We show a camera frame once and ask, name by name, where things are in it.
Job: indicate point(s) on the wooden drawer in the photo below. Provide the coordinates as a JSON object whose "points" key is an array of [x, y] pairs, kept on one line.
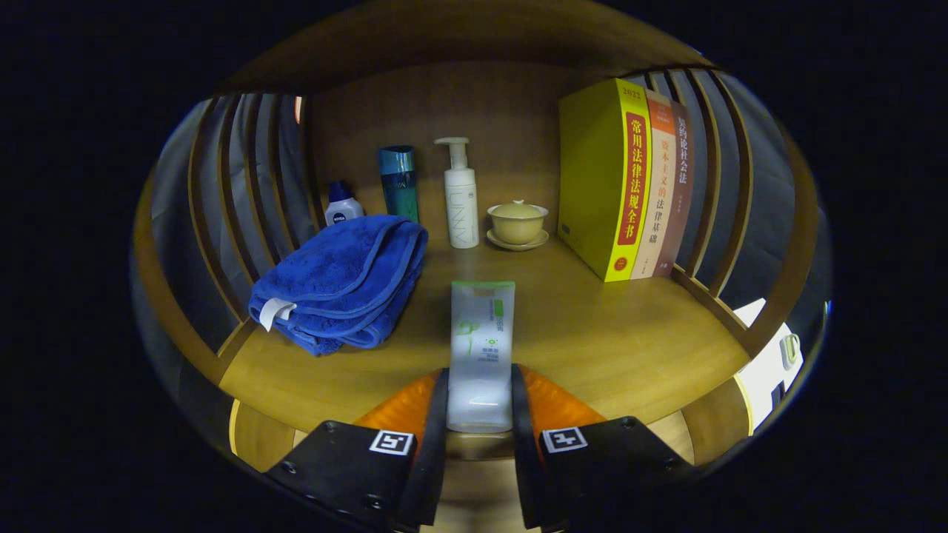
{"points": [[711, 422]]}

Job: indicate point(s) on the blue folded towel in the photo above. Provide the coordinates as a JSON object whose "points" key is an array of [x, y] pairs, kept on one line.
{"points": [[348, 274]]}

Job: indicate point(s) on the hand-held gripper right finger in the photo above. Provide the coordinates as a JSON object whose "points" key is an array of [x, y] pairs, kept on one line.
{"points": [[524, 459]]}

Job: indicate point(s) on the white side cabinet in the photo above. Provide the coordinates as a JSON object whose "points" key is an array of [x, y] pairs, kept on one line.
{"points": [[763, 363]]}

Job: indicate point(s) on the small white blue-capped bottle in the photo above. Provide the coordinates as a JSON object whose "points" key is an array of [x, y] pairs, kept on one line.
{"points": [[342, 211]]}

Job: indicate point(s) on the cream orange book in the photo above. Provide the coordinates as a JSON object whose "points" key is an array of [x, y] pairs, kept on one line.
{"points": [[659, 207]]}

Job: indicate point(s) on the wooden countertop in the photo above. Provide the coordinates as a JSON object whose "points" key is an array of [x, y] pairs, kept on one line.
{"points": [[592, 348]]}

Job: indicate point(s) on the teal bottle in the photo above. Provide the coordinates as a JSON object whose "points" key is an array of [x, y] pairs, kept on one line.
{"points": [[400, 185]]}

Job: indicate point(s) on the white pump bottle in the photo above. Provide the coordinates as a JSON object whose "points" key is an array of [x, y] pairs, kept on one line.
{"points": [[461, 207]]}

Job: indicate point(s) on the white green tube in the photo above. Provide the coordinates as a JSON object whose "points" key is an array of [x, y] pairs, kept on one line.
{"points": [[481, 340]]}

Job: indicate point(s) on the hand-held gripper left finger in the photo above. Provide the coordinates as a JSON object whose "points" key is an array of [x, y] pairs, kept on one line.
{"points": [[433, 459]]}

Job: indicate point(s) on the brown book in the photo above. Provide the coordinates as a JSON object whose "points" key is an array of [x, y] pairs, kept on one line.
{"points": [[681, 192]]}

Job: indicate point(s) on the wooden cabinet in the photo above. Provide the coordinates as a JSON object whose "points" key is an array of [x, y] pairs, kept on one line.
{"points": [[481, 96]]}

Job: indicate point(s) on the beige lidded teacup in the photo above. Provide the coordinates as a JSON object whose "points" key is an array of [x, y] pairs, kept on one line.
{"points": [[517, 222]]}

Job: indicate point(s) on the yellow book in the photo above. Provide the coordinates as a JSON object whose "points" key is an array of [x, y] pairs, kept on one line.
{"points": [[592, 178]]}

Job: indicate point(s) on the small green tape dispenser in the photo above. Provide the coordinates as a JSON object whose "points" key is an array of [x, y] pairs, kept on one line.
{"points": [[791, 349]]}

